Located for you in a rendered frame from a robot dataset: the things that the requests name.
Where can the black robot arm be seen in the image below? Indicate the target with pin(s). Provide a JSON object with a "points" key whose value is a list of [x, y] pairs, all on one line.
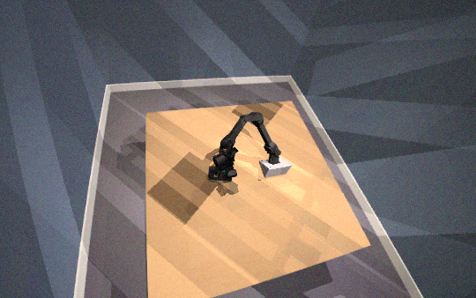
{"points": [[228, 141]]}

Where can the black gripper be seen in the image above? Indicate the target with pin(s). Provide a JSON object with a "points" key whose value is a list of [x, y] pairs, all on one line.
{"points": [[230, 171]]}

